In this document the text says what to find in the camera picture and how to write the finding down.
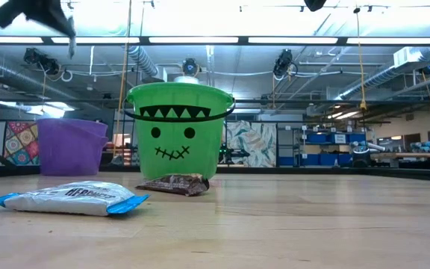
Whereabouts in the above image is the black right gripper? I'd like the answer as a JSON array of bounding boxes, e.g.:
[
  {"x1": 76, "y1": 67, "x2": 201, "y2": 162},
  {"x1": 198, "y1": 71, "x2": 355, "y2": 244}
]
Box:
[{"x1": 303, "y1": 0, "x2": 328, "y2": 13}]

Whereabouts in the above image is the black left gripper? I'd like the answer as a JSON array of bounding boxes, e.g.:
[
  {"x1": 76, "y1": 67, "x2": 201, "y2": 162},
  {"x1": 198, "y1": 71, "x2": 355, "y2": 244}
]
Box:
[{"x1": 0, "y1": 0, "x2": 77, "y2": 38}]

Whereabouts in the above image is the white blue Hershey's bar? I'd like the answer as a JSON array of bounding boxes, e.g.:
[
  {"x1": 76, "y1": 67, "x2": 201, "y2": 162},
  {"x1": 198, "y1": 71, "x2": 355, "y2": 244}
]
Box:
[
  {"x1": 67, "y1": 16, "x2": 78, "y2": 60},
  {"x1": 0, "y1": 180, "x2": 151, "y2": 217}
]

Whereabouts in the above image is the brown Snickers bar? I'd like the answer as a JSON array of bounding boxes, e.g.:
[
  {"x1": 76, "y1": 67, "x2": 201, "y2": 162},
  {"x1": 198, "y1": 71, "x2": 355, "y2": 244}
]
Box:
[{"x1": 135, "y1": 173, "x2": 211, "y2": 197}]

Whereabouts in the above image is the white strip light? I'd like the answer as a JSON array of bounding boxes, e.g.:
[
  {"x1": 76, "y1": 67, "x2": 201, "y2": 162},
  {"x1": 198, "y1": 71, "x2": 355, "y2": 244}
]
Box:
[
  {"x1": 346, "y1": 37, "x2": 430, "y2": 45},
  {"x1": 247, "y1": 36, "x2": 339, "y2": 45},
  {"x1": 0, "y1": 36, "x2": 44, "y2": 44},
  {"x1": 50, "y1": 36, "x2": 141, "y2": 44},
  {"x1": 148, "y1": 36, "x2": 240, "y2": 44}
]

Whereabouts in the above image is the white boxy air unit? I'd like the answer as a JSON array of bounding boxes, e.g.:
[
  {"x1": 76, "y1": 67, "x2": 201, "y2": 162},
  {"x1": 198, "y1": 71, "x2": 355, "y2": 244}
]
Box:
[{"x1": 393, "y1": 46, "x2": 430, "y2": 68}]

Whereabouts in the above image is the purple plastic bucket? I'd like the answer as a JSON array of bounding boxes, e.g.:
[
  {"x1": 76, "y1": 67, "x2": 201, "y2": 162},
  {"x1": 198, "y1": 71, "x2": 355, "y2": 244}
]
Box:
[{"x1": 35, "y1": 118, "x2": 110, "y2": 177}]

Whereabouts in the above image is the colourful mandala print panel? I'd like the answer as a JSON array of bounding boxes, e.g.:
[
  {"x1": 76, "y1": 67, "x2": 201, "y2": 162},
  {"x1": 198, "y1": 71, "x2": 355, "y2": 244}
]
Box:
[{"x1": 2, "y1": 121, "x2": 40, "y2": 167}]

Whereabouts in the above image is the white round lamp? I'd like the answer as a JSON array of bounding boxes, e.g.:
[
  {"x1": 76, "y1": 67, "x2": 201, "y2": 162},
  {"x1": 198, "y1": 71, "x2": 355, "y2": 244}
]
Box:
[{"x1": 172, "y1": 75, "x2": 201, "y2": 85}]

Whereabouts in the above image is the shelf with blue bins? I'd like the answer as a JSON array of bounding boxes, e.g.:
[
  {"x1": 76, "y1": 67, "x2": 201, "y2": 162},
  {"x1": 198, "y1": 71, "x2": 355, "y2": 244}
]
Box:
[{"x1": 277, "y1": 126, "x2": 369, "y2": 168}]

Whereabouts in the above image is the leaf print panel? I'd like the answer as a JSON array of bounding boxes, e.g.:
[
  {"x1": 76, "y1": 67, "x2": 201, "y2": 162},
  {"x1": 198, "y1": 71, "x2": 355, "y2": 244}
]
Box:
[{"x1": 225, "y1": 121, "x2": 278, "y2": 168}]

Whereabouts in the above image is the wooden workbench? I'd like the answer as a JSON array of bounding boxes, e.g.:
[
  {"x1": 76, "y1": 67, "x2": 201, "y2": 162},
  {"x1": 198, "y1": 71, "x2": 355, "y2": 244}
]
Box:
[{"x1": 370, "y1": 151, "x2": 430, "y2": 169}]

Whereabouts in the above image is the green monster face bucket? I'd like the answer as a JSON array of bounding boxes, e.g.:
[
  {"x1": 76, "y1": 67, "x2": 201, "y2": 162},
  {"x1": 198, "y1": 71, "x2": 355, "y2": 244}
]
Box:
[{"x1": 122, "y1": 81, "x2": 237, "y2": 181}]

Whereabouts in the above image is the silver spiral air duct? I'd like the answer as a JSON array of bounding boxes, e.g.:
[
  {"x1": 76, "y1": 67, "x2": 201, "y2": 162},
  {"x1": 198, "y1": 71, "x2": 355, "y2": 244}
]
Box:
[
  {"x1": 0, "y1": 52, "x2": 100, "y2": 109},
  {"x1": 125, "y1": 45, "x2": 160, "y2": 78},
  {"x1": 340, "y1": 55, "x2": 430, "y2": 100}
]

